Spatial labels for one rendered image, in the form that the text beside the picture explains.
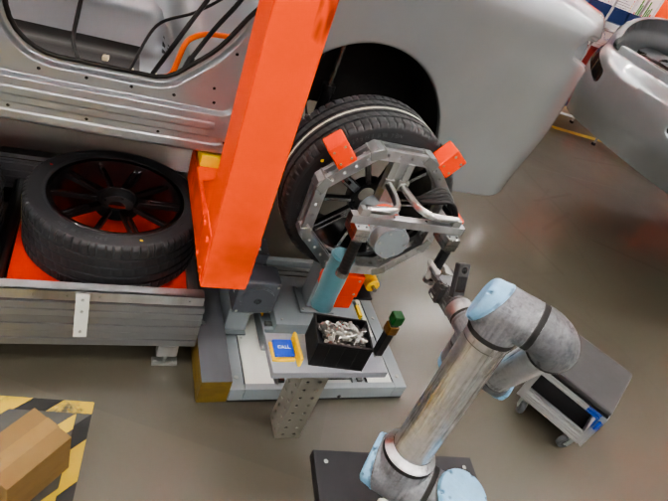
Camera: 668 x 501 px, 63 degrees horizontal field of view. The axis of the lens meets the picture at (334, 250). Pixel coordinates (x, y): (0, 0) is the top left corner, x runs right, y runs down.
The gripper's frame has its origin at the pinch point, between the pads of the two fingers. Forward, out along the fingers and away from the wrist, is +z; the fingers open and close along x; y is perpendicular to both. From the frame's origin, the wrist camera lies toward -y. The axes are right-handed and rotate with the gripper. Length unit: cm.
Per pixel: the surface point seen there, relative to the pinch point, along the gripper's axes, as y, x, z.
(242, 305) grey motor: 54, -53, 27
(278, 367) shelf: 38, -50, -16
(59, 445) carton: 65, -114, -24
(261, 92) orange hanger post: -42, -72, 12
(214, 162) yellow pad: 12, -68, 64
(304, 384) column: 49, -37, -15
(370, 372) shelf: 37.9, -16.7, -18.5
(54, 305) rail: 51, -120, 20
